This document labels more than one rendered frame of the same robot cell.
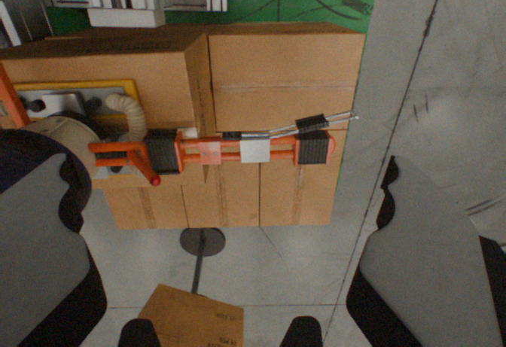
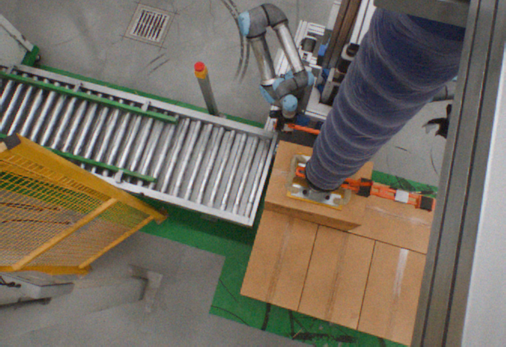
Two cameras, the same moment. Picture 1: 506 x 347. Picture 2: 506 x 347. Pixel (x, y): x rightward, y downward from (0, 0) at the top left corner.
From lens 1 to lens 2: 208 cm
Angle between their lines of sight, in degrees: 46
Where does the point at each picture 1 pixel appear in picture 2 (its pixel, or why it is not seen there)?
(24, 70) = (309, 151)
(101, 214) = (174, 320)
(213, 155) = (385, 193)
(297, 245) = not seen: outside the picture
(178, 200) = (301, 279)
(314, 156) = (426, 205)
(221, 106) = not seen: hidden behind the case
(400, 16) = not seen: hidden behind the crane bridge
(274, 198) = (375, 301)
